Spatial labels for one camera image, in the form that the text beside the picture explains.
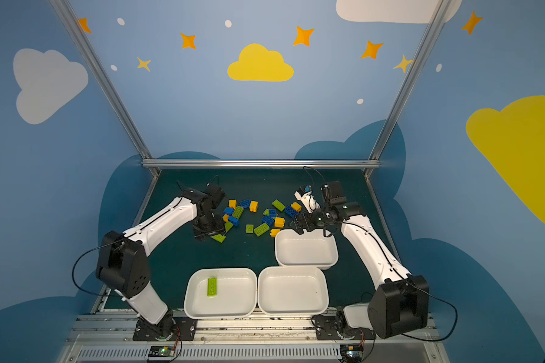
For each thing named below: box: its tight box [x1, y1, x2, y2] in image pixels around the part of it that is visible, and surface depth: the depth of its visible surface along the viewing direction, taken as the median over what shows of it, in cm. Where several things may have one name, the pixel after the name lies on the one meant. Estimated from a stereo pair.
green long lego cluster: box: [232, 205, 245, 220], surface depth 106 cm
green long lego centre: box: [253, 222, 271, 238], surface depth 100 cm
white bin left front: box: [183, 267, 259, 320], surface depth 82 cm
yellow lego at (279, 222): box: [274, 217, 286, 228], surface depth 101 cm
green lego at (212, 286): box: [207, 276, 218, 297], surface depth 84 cm
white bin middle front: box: [257, 266, 330, 317], surface depth 84 cm
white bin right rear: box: [274, 229, 340, 270], surface depth 95 cm
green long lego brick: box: [271, 198, 287, 212], surface depth 110 cm
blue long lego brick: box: [284, 205, 299, 218], surface depth 106 cm
